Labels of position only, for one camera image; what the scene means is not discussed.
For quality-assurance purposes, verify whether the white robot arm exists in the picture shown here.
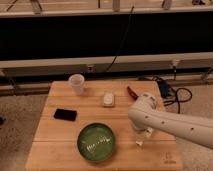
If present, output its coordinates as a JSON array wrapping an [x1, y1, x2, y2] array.
[[128, 92, 213, 149]]

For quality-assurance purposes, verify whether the green ceramic bowl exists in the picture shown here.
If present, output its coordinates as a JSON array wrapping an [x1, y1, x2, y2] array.
[[77, 123, 116, 163]]

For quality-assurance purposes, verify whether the red small tool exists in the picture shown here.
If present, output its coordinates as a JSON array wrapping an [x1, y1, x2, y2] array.
[[127, 86, 138, 100]]

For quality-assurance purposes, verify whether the clear plastic cup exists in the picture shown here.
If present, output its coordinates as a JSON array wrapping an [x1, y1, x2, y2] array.
[[68, 74, 85, 95]]

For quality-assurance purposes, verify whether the black smartphone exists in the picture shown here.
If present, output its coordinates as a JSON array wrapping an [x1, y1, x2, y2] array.
[[54, 109, 77, 121]]

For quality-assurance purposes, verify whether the white plastic bottle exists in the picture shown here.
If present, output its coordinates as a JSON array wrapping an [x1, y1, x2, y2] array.
[[135, 127, 153, 146]]

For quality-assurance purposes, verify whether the black cable bundle on floor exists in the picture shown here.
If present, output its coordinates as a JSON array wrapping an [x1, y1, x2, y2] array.
[[137, 75, 193, 115]]

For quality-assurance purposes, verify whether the black hanging cable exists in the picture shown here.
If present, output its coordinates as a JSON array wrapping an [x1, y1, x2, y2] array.
[[101, 4, 135, 74]]

